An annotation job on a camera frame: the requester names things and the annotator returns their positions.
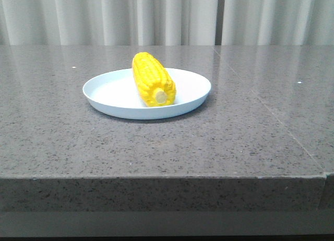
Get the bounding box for yellow corn cob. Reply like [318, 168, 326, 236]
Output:
[132, 52, 176, 107]

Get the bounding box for light blue round plate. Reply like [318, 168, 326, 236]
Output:
[82, 68, 211, 120]

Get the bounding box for white pleated curtain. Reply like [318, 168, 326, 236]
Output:
[1, 0, 333, 45]

